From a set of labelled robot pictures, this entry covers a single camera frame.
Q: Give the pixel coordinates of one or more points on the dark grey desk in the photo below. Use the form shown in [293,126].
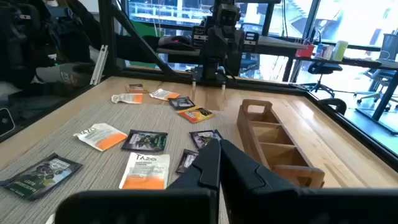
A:
[276,46]

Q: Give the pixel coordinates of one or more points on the long background desk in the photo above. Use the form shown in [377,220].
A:
[357,63]

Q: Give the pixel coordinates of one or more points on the white orange Tazo tea packet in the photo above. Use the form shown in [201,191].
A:
[99,137]
[50,220]
[144,171]
[127,98]
[163,94]

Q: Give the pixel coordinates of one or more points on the black aluminium rig frame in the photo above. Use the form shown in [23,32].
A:
[107,37]

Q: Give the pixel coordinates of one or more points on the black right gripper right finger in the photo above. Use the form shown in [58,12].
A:
[242,177]

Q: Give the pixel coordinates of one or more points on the black computer mouse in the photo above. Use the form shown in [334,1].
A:
[186,46]

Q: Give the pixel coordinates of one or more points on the white blue container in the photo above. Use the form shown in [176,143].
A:
[323,51]

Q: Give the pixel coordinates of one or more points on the dark Ahmad tea packet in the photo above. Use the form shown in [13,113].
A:
[182,103]
[144,140]
[40,177]
[185,160]
[202,138]

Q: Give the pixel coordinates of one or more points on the brown orange tea packet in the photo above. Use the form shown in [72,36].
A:
[136,88]

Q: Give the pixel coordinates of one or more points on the black office chair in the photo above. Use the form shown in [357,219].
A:
[323,69]
[18,40]

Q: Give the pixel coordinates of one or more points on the silver aluminium extrusion piece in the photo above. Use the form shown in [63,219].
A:
[99,67]

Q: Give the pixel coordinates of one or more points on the yellow green cylinder container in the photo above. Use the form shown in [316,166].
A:
[340,49]

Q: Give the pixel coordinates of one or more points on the grey woven placemat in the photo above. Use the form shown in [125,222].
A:
[93,174]

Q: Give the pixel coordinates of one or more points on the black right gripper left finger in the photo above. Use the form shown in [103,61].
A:
[205,168]

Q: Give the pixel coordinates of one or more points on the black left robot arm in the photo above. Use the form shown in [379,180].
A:
[217,46]

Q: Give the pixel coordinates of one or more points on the grey mesh bin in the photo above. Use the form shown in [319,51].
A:
[390,46]

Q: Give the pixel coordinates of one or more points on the wooden tea organizer box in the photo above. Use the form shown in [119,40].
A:
[245,127]

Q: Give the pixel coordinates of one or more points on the person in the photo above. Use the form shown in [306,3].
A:
[74,37]

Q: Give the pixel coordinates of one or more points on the grey office chair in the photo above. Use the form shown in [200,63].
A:
[377,76]

